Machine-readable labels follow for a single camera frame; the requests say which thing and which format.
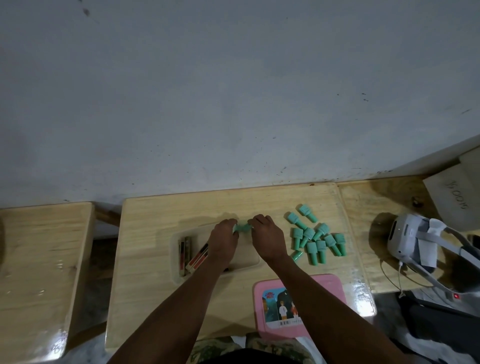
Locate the person's left forearm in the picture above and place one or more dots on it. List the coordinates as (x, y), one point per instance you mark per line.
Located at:
(168, 322)

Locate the group of green small bottles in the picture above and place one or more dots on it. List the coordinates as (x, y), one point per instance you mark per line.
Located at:
(311, 247)

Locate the small dark knob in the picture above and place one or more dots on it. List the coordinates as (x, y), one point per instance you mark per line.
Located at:
(416, 201)

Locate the person's left hand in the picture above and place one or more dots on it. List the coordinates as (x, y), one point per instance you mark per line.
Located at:
(221, 247)

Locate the pink box lid with picture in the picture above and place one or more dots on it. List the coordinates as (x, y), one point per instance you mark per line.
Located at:
(330, 288)

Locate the person's right forearm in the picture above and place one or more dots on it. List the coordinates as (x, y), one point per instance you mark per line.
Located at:
(330, 318)

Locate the patterned shorts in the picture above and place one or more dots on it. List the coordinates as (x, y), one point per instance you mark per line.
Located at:
(210, 352)

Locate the device with red light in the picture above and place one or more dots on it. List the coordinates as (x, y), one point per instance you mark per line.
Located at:
(455, 296)

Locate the white handwritten cardboard box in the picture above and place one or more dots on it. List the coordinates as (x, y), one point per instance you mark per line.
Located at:
(453, 195)

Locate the person's right hand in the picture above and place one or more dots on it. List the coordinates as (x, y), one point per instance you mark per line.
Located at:
(268, 242)

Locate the clear plastic container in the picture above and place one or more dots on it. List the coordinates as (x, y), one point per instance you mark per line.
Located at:
(243, 258)

